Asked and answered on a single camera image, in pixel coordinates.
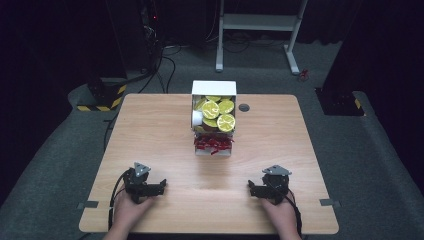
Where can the white open box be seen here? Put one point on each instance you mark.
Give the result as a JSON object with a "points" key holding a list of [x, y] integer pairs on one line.
{"points": [[213, 88]]}

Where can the white cup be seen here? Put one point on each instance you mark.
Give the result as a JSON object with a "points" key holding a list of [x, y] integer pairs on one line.
{"points": [[196, 117]]}

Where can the person's left hand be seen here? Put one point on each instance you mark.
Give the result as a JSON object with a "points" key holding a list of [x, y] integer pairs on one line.
{"points": [[128, 210]]}

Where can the small white tray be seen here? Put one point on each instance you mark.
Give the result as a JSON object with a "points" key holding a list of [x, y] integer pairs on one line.
{"points": [[203, 152]]}

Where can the person's right hand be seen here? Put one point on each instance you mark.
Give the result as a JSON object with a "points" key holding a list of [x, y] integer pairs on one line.
{"points": [[280, 215]]}

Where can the pile of lemon slices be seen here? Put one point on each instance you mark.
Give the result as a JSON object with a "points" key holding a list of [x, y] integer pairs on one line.
{"points": [[216, 111]]}

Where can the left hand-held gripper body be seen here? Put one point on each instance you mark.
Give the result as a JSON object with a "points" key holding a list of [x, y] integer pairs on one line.
{"points": [[137, 186]]}

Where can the small red floor object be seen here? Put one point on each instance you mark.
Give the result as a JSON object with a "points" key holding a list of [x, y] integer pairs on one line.
{"points": [[303, 74]]}

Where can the white metal stand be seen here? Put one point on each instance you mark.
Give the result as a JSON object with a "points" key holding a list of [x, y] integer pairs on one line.
{"points": [[256, 22]]}

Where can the grey tape strip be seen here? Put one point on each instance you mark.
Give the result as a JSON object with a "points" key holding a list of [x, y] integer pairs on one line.
{"points": [[330, 202], [88, 204]]}

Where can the pile of red chili peppers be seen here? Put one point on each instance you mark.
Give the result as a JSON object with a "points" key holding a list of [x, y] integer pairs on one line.
{"points": [[213, 141]]}

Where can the black yellow striped stand base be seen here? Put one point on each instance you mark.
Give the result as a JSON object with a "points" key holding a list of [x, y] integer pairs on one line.
{"points": [[106, 100]]}

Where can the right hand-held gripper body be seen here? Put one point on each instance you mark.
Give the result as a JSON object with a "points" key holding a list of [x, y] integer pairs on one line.
{"points": [[276, 186]]}

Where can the grey round table grommet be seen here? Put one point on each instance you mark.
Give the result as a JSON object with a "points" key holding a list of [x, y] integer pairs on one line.
{"points": [[244, 107]]}

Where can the black equipment rack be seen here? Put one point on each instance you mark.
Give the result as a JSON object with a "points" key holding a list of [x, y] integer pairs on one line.
{"points": [[150, 33]]}

